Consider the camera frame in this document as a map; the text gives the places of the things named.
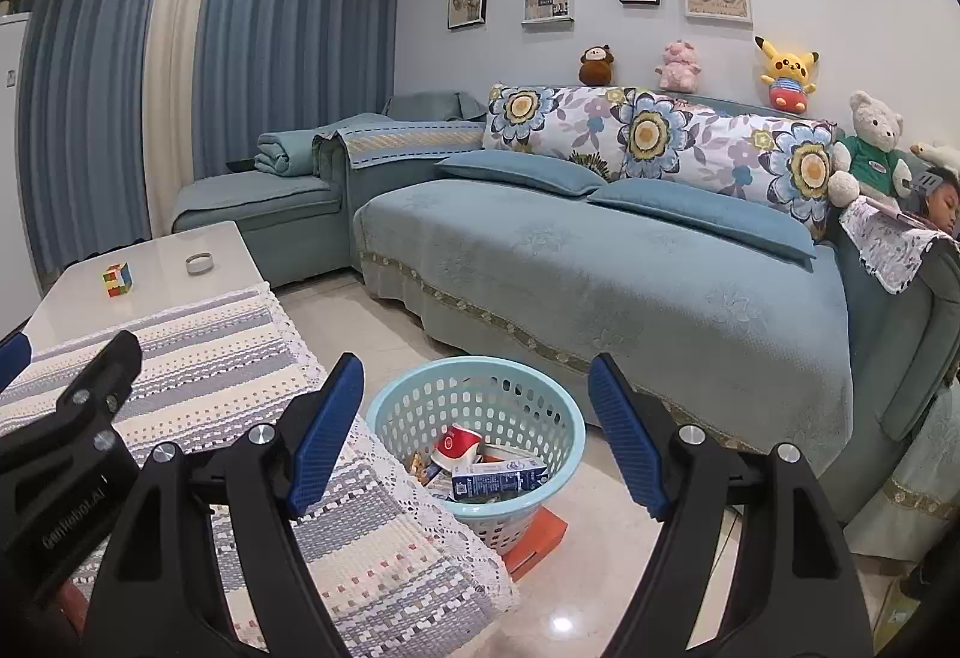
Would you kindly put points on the blue and white curtain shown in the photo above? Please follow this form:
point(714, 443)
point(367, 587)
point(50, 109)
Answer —
point(97, 66)

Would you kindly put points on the brown monkey plush toy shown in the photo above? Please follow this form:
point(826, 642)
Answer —
point(596, 66)

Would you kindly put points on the teal sectional sofa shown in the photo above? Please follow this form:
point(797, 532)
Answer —
point(600, 298)

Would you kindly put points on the pink pig plush toy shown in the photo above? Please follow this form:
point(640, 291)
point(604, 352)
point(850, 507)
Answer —
point(679, 66)

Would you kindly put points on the orange and white paper cup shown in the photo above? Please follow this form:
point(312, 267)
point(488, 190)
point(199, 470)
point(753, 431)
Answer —
point(459, 444)

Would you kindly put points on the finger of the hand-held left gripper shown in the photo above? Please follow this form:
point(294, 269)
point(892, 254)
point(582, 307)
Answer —
point(13, 358)
point(112, 373)

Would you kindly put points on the folded teal blanket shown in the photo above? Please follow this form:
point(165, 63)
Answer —
point(289, 152)

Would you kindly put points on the crumpled snack wrapper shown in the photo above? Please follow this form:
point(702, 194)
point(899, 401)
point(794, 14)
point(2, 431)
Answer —
point(429, 470)

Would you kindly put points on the yellow plush toy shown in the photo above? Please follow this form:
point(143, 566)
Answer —
point(786, 75)

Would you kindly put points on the blue drink carton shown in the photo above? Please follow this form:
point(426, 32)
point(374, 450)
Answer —
point(499, 478)

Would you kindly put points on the white refrigerator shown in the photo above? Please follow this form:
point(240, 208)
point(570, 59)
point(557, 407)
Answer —
point(13, 163)

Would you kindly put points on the pale green armchair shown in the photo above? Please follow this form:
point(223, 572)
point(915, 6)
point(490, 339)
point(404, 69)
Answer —
point(907, 478)

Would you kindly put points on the long blue seat cushion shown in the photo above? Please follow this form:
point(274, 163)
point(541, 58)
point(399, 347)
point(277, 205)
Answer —
point(705, 215)

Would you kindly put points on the colourful puzzle cube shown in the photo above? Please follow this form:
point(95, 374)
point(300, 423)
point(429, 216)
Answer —
point(117, 280)

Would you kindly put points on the striped woven tablecloth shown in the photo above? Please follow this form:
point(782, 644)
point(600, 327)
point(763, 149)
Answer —
point(225, 365)

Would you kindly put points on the light blue plastic basket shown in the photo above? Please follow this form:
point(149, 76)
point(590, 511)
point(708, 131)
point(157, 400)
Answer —
point(480, 395)

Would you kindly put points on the white teddy bear green shirt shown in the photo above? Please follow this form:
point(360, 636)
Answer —
point(874, 156)

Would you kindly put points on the floral armrest cloth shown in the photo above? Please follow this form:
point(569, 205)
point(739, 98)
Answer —
point(892, 245)

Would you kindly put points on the short blue seat cushion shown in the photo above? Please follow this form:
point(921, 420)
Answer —
point(517, 172)

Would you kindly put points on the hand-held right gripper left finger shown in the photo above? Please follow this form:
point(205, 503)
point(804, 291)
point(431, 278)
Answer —
point(330, 433)

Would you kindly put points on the teal armrest cover cloth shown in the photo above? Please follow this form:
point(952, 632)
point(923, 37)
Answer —
point(405, 137)

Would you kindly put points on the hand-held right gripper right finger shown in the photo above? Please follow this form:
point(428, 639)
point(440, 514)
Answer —
point(622, 433)

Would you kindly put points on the white goose plush toy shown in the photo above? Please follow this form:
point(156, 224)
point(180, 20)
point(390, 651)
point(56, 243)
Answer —
point(937, 154)

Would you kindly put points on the white coffee table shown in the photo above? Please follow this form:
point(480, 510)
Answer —
point(165, 287)

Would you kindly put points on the orange flat box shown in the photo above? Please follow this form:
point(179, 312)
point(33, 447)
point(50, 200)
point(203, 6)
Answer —
point(536, 545)

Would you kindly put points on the large floral pillow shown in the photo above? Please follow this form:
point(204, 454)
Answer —
point(735, 156)

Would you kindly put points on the small floral pillow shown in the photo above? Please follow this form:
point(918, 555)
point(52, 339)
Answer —
point(555, 126)

